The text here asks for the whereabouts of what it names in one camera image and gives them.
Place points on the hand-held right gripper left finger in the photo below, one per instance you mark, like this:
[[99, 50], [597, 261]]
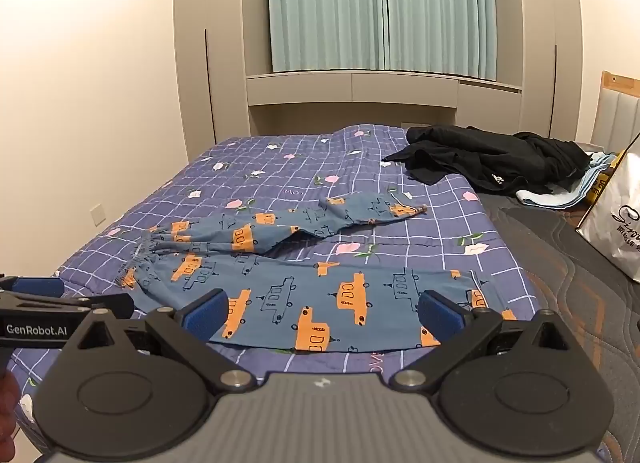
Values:
[[205, 315]]

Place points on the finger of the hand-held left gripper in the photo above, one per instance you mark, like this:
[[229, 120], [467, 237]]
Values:
[[112, 305], [40, 286]]

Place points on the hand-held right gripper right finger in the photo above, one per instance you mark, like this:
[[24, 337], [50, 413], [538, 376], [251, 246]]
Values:
[[442, 315]]

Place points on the blue car print pants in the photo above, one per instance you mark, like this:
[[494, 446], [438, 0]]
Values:
[[300, 293]]

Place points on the person's left hand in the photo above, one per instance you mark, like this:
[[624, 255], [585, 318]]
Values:
[[7, 413]]

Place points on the grey quilted mattress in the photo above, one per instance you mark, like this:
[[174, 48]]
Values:
[[550, 243]]

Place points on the light blue towel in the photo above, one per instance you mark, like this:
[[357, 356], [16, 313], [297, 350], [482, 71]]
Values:
[[555, 195]]

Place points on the purple checked floral blanket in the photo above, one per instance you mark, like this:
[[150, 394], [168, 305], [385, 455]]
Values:
[[280, 168]]

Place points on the black jacket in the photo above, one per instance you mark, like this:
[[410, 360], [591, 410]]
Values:
[[475, 153]]

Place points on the white shopping bag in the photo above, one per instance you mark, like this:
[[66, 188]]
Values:
[[617, 223]]

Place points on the yellow black box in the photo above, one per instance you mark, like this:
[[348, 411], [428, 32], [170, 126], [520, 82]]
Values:
[[602, 183]]

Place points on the wooden padded headboard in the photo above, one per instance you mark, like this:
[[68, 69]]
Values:
[[617, 113]]

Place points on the white wall outlet plate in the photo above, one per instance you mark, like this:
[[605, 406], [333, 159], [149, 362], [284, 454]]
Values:
[[98, 215]]

